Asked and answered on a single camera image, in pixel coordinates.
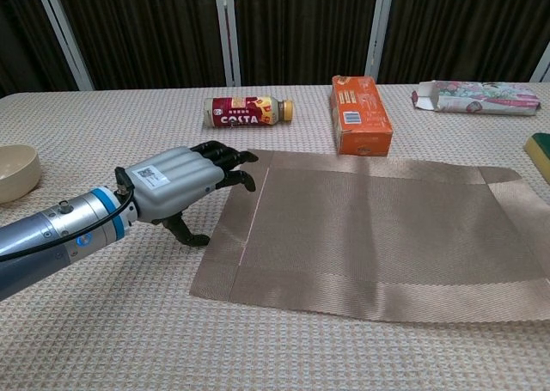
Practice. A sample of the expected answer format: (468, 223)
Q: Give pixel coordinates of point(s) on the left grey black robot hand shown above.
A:
(172, 180)

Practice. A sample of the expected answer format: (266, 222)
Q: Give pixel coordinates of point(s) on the light brown bowl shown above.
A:
(17, 176)

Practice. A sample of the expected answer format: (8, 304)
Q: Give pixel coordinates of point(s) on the brown woven placemat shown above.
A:
(365, 236)

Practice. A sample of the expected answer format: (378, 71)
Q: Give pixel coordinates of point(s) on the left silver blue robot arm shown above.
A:
(43, 240)

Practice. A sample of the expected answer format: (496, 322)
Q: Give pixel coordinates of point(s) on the red Costa coffee bottle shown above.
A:
(240, 111)

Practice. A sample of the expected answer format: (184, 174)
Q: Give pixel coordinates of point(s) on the beige woven tablecloth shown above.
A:
(129, 343)

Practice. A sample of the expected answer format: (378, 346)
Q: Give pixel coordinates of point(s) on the orange carton box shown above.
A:
(363, 120)

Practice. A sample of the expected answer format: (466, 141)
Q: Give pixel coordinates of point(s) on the dark pleated curtain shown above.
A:
(301, 21)

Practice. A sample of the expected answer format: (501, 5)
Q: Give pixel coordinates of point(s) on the pink floral carton box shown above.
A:
(481, 99)

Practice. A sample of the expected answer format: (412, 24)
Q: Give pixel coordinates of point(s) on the green yellow sponge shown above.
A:
(542, 150)

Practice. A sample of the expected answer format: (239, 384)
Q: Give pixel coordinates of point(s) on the white screen frame post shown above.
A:
(378, 30)
(60, 30)
(542, 64)
(227, 30)

